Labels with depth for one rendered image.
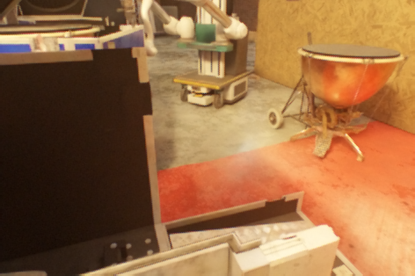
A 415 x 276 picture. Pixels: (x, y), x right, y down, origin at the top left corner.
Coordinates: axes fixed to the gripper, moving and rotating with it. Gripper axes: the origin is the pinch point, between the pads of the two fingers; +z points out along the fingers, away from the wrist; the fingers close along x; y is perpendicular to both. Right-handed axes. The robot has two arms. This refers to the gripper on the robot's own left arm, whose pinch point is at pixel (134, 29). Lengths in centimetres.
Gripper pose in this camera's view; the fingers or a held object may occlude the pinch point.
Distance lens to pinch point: 233.7
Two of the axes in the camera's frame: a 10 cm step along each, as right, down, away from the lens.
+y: 9.8, -1.7, -0.4
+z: 1.7, 9.1, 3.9
